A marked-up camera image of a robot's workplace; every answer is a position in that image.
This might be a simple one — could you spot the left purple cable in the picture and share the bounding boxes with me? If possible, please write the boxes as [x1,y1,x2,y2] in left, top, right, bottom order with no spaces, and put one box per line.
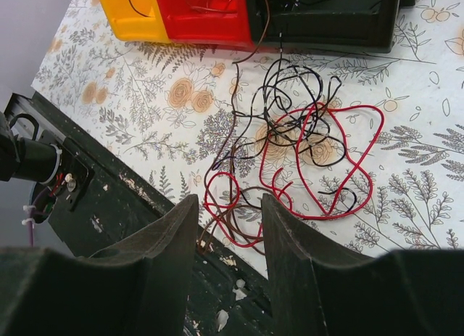
[27,185,50,247]

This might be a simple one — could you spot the black plastic bin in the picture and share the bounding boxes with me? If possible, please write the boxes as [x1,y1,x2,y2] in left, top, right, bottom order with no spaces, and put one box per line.
[246,0,415,53]

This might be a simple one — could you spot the red thin wire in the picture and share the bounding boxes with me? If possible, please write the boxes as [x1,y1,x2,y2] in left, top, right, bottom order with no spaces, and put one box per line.
[177,0,240,15]

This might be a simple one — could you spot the red plastic bin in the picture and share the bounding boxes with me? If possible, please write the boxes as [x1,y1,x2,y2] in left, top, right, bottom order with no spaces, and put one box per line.
[157,0,253,48]

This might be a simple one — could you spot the red black wires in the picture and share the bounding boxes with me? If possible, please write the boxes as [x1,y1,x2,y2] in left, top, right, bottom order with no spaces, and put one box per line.
[197,0,385,257]

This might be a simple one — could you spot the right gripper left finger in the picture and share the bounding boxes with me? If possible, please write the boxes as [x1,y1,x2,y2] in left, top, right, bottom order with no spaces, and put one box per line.
[1,194,199,335]

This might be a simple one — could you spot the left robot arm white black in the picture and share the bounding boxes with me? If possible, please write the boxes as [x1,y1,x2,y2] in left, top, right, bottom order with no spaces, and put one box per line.
[1,113,62,184]

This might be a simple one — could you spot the yellow plastic bin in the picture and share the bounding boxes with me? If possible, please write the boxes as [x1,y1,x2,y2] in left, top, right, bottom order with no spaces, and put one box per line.
[99,0,170,44]

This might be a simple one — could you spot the floral table mat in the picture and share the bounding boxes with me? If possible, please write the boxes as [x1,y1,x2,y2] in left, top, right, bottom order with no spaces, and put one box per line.
[32,0,463,274]

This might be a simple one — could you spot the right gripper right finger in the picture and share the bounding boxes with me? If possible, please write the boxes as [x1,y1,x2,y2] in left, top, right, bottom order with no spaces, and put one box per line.
[262,194,463,335]

